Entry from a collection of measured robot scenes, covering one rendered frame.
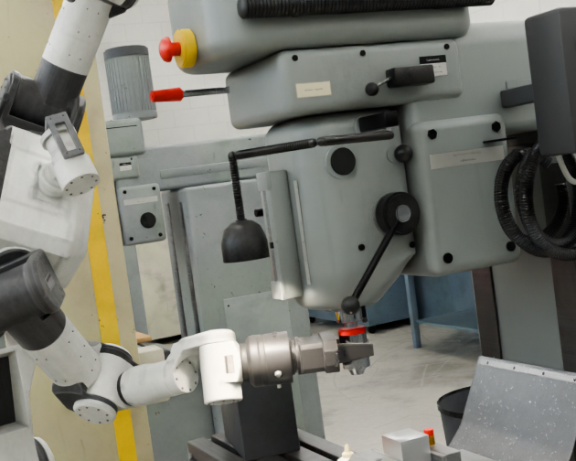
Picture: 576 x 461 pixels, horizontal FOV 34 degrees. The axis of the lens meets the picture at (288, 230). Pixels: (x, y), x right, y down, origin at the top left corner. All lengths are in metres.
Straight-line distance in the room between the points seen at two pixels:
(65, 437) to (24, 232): 1.70
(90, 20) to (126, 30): 9.24
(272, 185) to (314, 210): 0.08
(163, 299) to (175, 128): 2.13
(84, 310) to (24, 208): 1.59
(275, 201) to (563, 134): 0.46
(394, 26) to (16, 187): 0.69
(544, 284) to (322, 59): 0.61
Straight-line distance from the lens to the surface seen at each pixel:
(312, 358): 1.60
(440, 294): 9.06
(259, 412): 2.01
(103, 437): 3.32
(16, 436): 2.02
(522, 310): 1.86
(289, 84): 1.47
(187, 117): 11.13
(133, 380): 1.73
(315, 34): 1.49
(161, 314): 10.05
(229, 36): 1.45
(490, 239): 1.64
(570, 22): 1.45
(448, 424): 3.60
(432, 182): 1.58
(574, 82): 1.44
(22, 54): 3.25
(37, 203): 1.69
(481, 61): 1.67
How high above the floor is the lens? 1.53
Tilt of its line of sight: 3 degrees down
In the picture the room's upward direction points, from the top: 8 degrees counter-clockwise
